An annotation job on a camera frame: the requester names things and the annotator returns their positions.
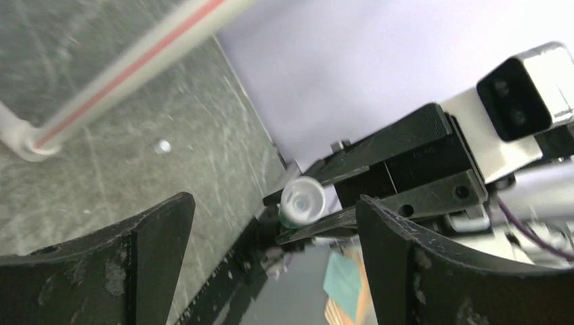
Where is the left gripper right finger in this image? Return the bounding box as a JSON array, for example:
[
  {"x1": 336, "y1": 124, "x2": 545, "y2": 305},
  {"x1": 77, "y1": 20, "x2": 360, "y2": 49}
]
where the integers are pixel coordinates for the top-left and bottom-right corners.
[{"x1": 355, "y1": 196, "x2": 573, "y2": 324}]

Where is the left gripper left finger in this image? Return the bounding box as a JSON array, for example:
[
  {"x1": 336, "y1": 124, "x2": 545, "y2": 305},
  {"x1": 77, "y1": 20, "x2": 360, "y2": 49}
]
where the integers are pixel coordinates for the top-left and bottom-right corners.
[{"x1": 1, "y1": 192, "x2": 196, "y2": 324}]

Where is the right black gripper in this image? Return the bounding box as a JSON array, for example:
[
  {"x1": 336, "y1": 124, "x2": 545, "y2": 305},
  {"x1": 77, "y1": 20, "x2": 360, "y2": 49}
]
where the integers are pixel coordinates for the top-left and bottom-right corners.
[{"x1": 263, "y1": 103, "x2": 487, "y2": 245}]

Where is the green white glue stick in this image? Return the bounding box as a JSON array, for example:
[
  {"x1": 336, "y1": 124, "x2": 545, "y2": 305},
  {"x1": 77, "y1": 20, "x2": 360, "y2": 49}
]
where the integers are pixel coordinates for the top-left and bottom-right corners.
[{"x1": 279, "y1": 176, "x2": 326, "y2": 229}]

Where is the white glue stick cap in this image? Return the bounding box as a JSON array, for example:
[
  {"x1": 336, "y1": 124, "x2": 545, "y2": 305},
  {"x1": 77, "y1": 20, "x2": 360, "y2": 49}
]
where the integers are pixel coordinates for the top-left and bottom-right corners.
[{"x1": 154, "y1": 139, "x2": 172, "y2": 155}]

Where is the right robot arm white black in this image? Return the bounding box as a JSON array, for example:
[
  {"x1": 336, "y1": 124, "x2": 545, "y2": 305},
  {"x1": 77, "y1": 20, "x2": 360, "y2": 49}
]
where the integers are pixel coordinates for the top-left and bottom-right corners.
[{"x1": 306, "y1": 104, "x2": 573, "y2": 247}]

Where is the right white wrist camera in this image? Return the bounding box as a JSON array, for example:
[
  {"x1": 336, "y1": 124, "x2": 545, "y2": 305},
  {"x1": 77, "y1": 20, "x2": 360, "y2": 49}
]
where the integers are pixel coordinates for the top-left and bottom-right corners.
[{"x1": 440, "y1": 41, "x2": 573, "y2": 183}]

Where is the white PVC pipe frame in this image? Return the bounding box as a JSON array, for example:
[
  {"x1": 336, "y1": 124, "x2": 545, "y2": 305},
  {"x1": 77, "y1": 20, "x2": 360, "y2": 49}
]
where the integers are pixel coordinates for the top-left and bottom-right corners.
[{"x1": 1, "y1": 1, "x2": 254, "y2": 162}]

